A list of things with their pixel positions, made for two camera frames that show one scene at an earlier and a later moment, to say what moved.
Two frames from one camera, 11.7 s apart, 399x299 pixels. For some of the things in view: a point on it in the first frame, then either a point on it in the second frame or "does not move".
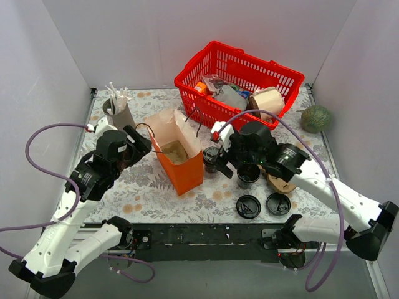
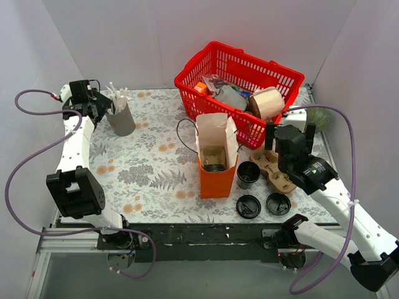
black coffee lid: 248,206 does not move
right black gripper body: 227,154 to 270,136
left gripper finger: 143,144 to 98,106
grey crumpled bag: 229,95 does not move
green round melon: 315,119 does not move
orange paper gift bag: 179,150 to 217,154
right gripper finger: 221,164 to 269,136
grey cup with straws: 116,108 does not move
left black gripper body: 139,142 to 101,101
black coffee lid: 210,154 to 214,167
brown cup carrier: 174,151 to 212,154
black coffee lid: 278,204 does not move
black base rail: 212,242 does not move
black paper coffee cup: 248,174 does not move
